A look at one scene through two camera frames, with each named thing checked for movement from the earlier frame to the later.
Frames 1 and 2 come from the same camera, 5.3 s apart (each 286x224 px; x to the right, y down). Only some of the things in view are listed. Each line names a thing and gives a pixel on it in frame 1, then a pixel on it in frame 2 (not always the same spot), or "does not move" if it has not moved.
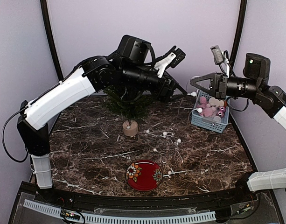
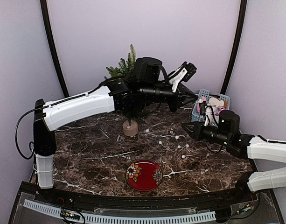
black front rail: x=94 y=199 does not move
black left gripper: x=165 y=96 -> x=182 y=100
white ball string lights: x=177 y=140 -> x=147 y=130
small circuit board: x=67 y=214 does not move
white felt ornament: x=212 y=101 does not move
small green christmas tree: x=129 y=105 does not move
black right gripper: x=219 y=86 -> x=197 y=132
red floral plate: x=144 y=175 does not move
